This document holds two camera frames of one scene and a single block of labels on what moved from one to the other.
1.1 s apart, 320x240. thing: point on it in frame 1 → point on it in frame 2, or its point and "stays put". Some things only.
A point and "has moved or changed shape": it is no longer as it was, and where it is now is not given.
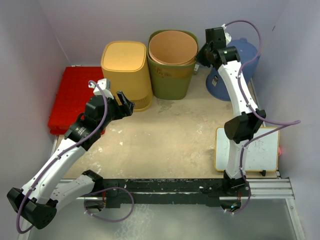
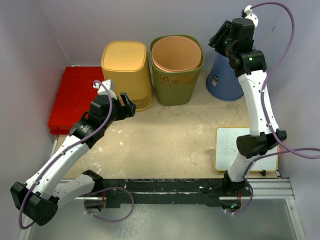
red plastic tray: (73, 86) stays put
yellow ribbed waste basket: (124, 64) stays put
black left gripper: (125, 110) stays put
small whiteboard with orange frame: (261, 155) stays put
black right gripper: (201, 59) → (215, 41)
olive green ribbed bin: (170, 81) has moved or changed shape
